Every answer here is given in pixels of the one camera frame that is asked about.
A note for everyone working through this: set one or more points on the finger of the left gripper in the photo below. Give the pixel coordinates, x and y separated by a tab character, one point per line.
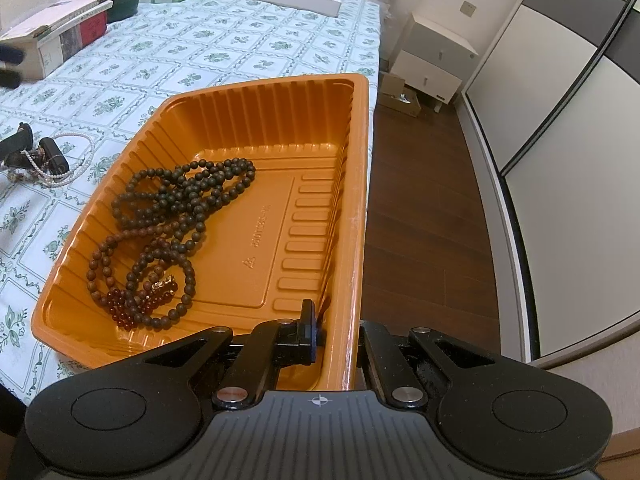
10	79
10	54

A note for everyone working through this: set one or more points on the white grey sliding wardrobe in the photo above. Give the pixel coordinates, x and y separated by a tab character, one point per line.
556	105

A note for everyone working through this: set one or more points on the black cylinder tube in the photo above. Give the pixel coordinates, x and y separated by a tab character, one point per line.
54	162

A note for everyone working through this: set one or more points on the cardboard box with books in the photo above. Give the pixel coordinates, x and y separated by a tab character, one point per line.
51	36

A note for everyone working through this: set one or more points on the white bedside nightstand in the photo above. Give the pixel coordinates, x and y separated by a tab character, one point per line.
432	59

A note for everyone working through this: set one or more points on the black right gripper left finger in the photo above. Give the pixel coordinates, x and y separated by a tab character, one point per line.
297	342

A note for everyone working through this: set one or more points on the black strap watch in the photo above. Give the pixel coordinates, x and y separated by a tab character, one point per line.
12	146

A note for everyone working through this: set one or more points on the wall socket plate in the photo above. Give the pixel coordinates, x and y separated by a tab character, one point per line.
467	8

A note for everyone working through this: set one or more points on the orange plastic tray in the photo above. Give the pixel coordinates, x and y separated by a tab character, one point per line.
295	234

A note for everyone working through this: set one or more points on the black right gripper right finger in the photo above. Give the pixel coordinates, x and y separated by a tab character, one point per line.
367	360

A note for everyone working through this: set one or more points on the small cardboard box on floor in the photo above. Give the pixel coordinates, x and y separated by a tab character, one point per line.
395	95

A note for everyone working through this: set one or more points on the floral green white bedsheet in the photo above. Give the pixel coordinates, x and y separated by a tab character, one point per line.
97	101

